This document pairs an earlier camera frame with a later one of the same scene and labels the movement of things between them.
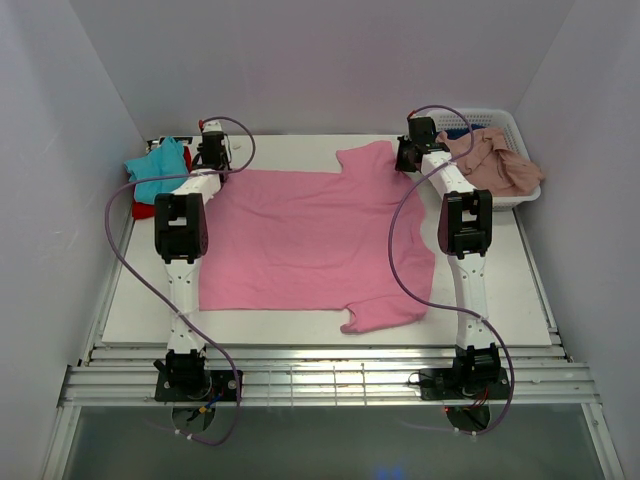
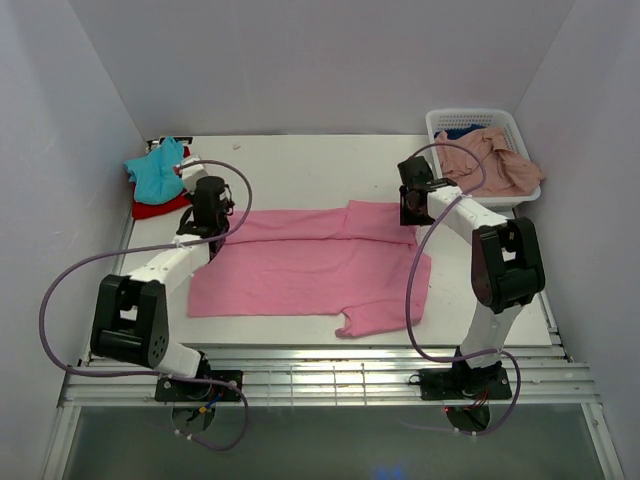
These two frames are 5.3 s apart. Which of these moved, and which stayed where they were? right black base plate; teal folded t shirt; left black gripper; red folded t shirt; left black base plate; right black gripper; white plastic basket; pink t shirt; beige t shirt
Moved: right black gripper; pink t shirt; left black gripper
Stayed: teal folded t shirt; red folded t shirt; beige t shirt; white plastic basket; right black base plate; left black base plate
